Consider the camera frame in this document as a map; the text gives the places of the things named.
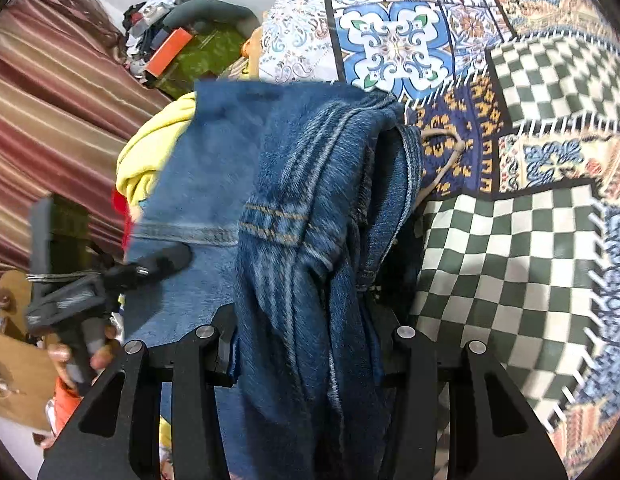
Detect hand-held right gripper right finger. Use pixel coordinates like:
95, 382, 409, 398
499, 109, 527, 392
365, 295, 569, 480

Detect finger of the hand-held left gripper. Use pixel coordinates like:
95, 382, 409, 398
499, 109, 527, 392
132, 244, 194, 283

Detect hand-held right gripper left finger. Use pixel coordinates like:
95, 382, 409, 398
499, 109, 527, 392
37, 304, 241, 480

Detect blue denim jeans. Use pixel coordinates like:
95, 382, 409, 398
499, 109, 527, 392
122, 80, 427, 480

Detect person's left hand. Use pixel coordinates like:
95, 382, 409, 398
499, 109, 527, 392
46, 324, 121, 388

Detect orange cloth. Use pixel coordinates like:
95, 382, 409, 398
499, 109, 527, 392
50, 376, 84, 423

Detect cartoon printed blanket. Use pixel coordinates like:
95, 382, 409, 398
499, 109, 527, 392
111, 91, 198, 466

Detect patchwork bedspread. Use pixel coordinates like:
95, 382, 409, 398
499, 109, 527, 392
257, 0, 620, 480

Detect maroon striped curtain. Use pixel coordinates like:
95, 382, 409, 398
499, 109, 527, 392
0, 0, 177, 283

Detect orange box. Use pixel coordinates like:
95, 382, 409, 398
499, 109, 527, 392
144, 26, 194, 80

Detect green cloth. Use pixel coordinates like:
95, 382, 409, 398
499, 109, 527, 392
154, 24, 251, 102

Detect pile of clutter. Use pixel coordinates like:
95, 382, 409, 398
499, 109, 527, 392
121, 0, 197, 77

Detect beige cord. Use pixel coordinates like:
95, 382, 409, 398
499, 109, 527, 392
414, 127, 467, 212

